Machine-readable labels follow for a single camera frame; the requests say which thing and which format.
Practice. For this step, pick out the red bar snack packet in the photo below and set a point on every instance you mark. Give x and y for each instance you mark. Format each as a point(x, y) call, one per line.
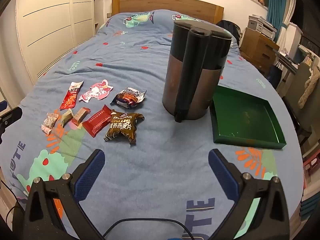
point(97, 123)

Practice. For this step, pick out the green tray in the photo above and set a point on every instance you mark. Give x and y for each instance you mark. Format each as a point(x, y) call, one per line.
point(240, 115)

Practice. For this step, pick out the black backpack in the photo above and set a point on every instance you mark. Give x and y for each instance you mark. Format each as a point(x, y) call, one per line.
point(232, 28)

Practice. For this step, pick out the grey desk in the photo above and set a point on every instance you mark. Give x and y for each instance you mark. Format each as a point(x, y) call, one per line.
point(287, 61)

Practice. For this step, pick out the white printer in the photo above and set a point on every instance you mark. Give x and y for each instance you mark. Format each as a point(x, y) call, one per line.
point(262, 26)

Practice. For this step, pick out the pink cartoon snack packet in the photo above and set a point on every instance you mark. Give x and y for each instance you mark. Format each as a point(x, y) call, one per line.
point(96, 91)

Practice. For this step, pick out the navy tote bag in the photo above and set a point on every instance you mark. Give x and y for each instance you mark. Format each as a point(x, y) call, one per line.
point(275, 76)

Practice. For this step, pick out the teal curtain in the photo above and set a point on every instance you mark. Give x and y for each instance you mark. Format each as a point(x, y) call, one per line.
point(275, 5)

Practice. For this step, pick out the white pink candy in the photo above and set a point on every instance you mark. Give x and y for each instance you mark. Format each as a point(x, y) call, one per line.
point(50, 122)

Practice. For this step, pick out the red long snack packet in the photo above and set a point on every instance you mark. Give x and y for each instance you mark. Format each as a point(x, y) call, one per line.
point(71, 96)

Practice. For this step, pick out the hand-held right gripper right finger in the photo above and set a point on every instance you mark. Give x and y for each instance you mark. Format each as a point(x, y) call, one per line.
point(221, 170)

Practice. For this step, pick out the red stool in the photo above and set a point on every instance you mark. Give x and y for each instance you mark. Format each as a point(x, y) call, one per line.
point(312, 165)

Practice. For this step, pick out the beige plush toy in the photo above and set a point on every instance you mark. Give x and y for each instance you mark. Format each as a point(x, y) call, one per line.
point(308, 87)

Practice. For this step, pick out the wooden headboard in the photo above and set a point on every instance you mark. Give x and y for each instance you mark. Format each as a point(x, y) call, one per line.
point(162, 3)

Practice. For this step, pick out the cream wardrobe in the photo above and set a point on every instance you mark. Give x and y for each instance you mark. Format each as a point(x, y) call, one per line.
point(50, 17)

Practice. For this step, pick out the grey green chair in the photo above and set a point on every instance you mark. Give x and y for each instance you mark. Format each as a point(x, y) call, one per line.
point(303, 75)

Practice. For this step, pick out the beige candy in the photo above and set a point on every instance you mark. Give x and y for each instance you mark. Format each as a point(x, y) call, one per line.
point(67, 117)

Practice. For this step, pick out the brown red candy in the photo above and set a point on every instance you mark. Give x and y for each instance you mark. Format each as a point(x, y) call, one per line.
point(80, 116)

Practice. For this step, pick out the dark steel electric kettle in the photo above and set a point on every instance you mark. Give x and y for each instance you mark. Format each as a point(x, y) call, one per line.
point(195, 90)

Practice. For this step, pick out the blue orange snack packet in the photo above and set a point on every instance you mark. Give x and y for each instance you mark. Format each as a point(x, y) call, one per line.
point(127, 97)

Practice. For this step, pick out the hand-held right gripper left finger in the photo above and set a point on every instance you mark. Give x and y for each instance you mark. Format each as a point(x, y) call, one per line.
point(92, 170)

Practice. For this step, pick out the brown oatmeal snack packet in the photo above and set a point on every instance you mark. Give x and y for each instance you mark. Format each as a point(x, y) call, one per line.
point(122, 127)

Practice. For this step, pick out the blue printed bedsheet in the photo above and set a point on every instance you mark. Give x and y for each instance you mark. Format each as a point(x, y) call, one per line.
point(150, 62)

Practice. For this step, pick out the wooden drawer cabinet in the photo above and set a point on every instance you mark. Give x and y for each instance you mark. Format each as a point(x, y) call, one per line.
point(257, 47)

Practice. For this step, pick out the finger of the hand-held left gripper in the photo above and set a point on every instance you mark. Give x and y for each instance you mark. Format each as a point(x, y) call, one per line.
point(11, 117)

